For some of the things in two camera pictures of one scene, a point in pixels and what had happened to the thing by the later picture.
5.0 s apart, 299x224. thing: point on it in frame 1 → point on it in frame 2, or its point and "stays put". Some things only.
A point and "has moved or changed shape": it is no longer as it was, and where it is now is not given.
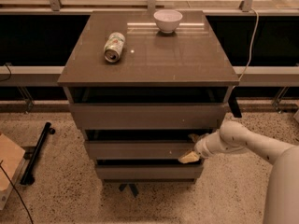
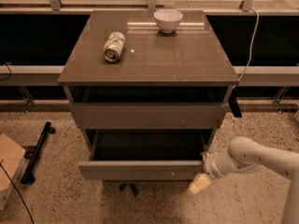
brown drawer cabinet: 140,94 stays put
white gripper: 201,148 → 209,166
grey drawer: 138,149 has moved or changed shape
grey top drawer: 147,116 stays put
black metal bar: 36,153 stays put
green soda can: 113,46 stays put
